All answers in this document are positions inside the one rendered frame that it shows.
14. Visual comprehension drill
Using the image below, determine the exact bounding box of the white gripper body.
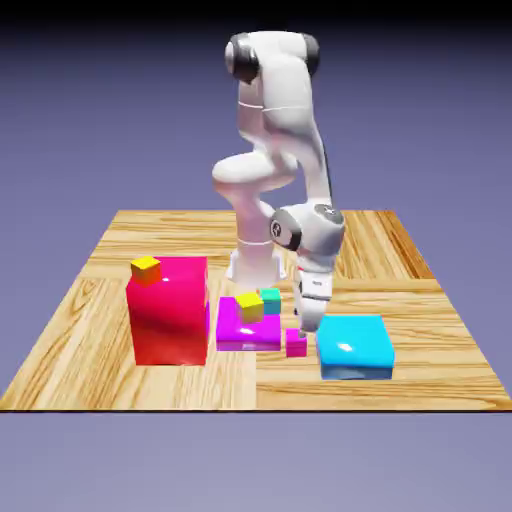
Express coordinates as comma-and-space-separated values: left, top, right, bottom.
297, 294, 330, 334

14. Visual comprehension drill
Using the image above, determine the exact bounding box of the small magenta cube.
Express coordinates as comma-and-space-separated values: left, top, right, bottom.
285, 327, 308, 358

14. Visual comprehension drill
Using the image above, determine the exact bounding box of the small teal cube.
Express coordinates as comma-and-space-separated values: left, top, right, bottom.
259, 287, 283, 316

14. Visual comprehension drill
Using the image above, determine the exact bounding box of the small yellow cube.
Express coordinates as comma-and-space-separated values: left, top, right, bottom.
234, 291, 266, 325

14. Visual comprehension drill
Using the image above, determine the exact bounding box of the small orange cube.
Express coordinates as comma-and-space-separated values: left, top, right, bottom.
130, 255, 163, 288

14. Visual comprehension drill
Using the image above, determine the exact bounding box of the large cyan box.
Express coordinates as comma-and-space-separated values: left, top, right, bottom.
315, 314, 396, 381

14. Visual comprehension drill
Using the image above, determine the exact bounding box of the large magenta box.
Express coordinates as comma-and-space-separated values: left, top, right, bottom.
215, 296, 283, 352

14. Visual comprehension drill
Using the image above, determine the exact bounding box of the large red box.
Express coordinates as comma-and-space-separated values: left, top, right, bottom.
125, 256, 211, 367

